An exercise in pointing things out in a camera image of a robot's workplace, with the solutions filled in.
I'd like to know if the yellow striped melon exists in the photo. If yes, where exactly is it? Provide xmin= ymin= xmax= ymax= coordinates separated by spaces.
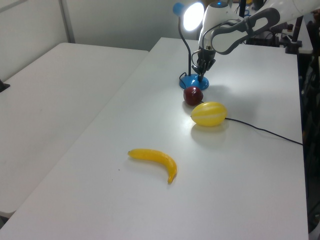
xmin=190 ymin=101 xmax=228 ymax=127

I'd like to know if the dark desk equipment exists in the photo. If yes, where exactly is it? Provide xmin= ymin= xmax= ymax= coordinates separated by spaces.
xmin=246 ymin=23 xmax=287 ymax=48

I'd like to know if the thin black lamp power cord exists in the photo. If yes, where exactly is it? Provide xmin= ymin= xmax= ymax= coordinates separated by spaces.
xmin=178 ymin=71 xmax=304 ymax=146

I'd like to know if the white adjacent table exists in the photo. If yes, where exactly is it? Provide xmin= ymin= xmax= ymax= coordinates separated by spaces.
xmin=0 ymin=42 xmax=150 ymax=219

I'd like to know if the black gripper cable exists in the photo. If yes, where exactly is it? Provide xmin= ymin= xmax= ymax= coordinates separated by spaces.
xmin=191 ymin=21 xmax=226 ymax=66

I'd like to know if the blue gooseneck desk lamp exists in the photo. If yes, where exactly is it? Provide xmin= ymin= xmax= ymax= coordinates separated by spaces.
xmin=172 ymin=1 xmax=210 ymax=90

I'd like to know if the black stand with clamp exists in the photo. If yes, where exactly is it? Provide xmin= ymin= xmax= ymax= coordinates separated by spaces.
xmin=284 ymin=14 xmax=305 ymax=55

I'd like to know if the dark red apple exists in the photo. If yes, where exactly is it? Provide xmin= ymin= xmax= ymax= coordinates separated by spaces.
xmin=183 ymin=86 xmax=204 ymax=107

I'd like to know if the thin black background pole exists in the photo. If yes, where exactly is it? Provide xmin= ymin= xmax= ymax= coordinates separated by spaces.
xmin=238 ymin=0 xmax=248 ymax=19

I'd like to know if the yellow banana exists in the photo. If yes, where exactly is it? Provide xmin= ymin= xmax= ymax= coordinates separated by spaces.
xmin=127 ymin=148 xmax=178 ymax=185

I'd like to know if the grey metal partition post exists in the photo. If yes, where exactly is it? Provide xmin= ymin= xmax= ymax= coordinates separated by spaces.
xmin=59 ymin=0 xmax=76 ymax=45

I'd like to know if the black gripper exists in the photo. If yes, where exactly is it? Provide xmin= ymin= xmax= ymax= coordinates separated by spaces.
xmin=191 ymin=48 xmax=217 ymax=81

